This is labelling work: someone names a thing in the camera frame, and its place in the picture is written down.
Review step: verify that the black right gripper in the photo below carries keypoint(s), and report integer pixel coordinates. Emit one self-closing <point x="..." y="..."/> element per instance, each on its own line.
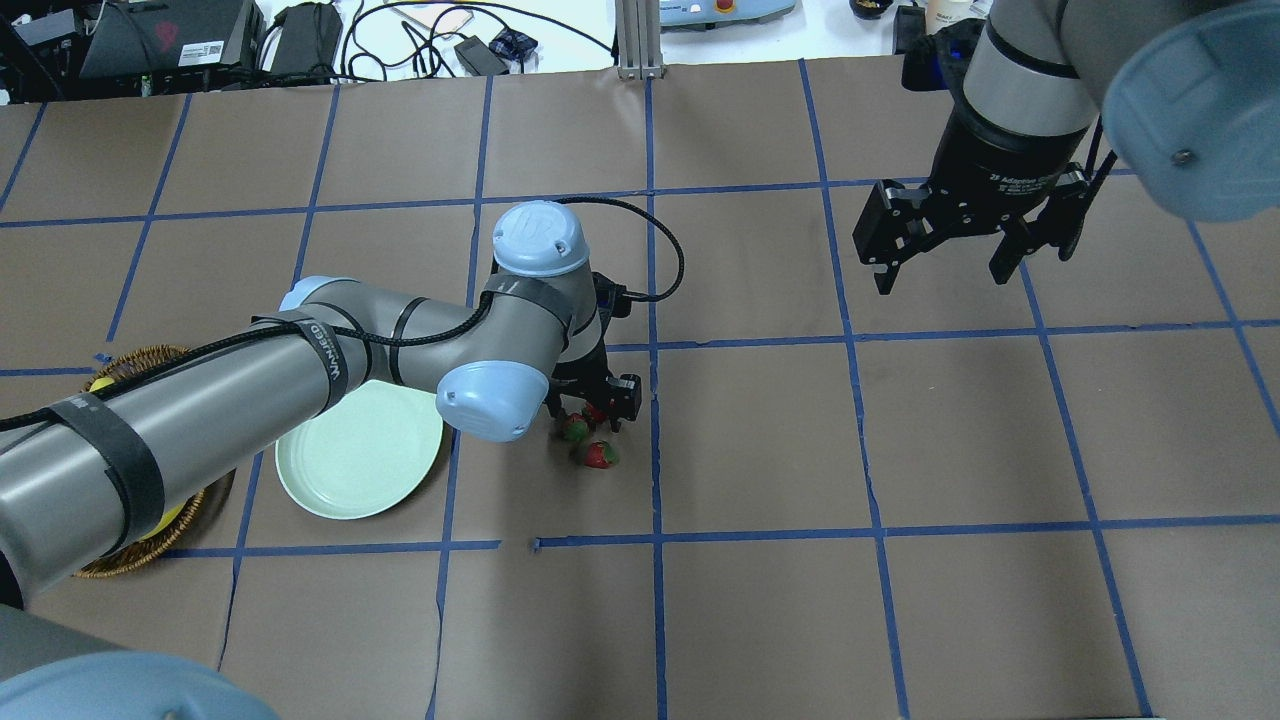
<point x="1000" y="158"/>

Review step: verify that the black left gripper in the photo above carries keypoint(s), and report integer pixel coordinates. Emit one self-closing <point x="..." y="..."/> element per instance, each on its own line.
<point x="583" y="374"/>

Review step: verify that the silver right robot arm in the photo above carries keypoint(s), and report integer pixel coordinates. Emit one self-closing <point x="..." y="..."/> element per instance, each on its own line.
<point x="1049" y="96"/>

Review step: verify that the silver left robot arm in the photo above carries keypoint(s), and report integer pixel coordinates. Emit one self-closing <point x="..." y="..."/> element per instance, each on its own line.
<point x="90" y="473"/>

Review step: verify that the light green plate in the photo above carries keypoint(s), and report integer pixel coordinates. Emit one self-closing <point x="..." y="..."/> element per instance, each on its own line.
<point x="369" y="452"/>

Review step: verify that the black power adapter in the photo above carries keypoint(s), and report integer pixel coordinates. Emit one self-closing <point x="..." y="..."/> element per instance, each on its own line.
<point x="478" y="60"/>

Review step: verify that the wicker basket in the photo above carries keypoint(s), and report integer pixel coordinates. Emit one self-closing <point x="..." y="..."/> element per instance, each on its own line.
<point x="142" y="483"/>

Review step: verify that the black power brick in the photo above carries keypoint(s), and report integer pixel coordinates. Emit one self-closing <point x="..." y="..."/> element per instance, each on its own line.
<point x="303" y="43"/>

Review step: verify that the black laptop red logo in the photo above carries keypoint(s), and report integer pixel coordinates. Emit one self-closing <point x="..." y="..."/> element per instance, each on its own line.
<point x="172" y="38"/>

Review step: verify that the aluminium frame post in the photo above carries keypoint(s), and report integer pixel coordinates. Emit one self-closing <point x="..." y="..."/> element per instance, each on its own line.
<point x="637" y="38"/>

